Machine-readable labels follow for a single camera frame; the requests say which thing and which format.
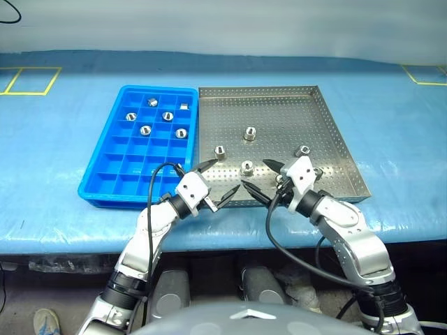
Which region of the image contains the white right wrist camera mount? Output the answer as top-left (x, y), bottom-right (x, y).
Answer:
top-left (280, 156), bottom-right (323, 213)

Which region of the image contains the black hanging cable loop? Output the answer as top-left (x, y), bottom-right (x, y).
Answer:
top-left (0, 0), bottom-right (22, 24)

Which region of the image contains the blue compartment tray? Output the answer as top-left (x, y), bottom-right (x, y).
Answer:
top-left (77, 84), bottom-right (198, 209)

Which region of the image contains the dark grey rounded leg shell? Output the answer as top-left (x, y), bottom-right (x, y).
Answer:
top-left (239, 265), bottom-right (291, 306)
top-left (148, 268), bottom-right (192, 320)

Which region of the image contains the white blue sneaker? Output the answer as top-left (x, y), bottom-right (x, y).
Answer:
top-left (33, 308), bottom-right (61, 335)

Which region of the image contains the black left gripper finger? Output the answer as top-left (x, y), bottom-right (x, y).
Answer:
top-left (195, 158), bottom-right (219, 174)
top-left (215, 184), bottom-right (242, 210)

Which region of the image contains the blue plastic table cover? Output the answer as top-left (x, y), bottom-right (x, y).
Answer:
top-left (0, 50), bottom-right (447, 255)

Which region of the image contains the white cable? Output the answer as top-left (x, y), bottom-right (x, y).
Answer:
top-left (417, 319), bottom-right (447, 332)

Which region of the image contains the grey robot chest shell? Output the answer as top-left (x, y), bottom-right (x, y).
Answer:
top-left (134, 301), bottom-right (371, 335)

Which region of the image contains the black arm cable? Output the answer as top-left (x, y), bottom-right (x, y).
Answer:
top-left (139, 163), bottom-right (185, 325)
top-left (265, 183), bottom-right (387, 334)

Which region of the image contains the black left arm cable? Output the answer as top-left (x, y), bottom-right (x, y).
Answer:
top-left (139, 163), bottom-right (185, 325)

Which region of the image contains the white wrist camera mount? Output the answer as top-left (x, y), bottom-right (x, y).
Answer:
top-left (174, 170), bottom-right (212, 214)
top-left (280, 156), bottom-right (323, 213)

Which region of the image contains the perforated metal tray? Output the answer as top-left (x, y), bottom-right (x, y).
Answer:
top-left (197, 85), bottom-right (372, 209)

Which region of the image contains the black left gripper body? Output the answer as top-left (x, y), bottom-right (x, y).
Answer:
top-left (200, 184), bottom-right (221, 214)

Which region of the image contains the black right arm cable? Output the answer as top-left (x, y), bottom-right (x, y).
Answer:
top-left (265, 183), bottom-right (387, 334)

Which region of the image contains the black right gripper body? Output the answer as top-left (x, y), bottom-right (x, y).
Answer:
top-left (277, 177), bottom-right (295, 204)

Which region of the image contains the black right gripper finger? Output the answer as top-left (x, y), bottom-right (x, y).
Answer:
top-left (261, 158), bottom-right (286, 174)
top-left (241, 179), bottom-right (272, 207)

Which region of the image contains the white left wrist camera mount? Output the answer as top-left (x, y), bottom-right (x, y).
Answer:
top-left (174, 170), bottom-right (212, 214)

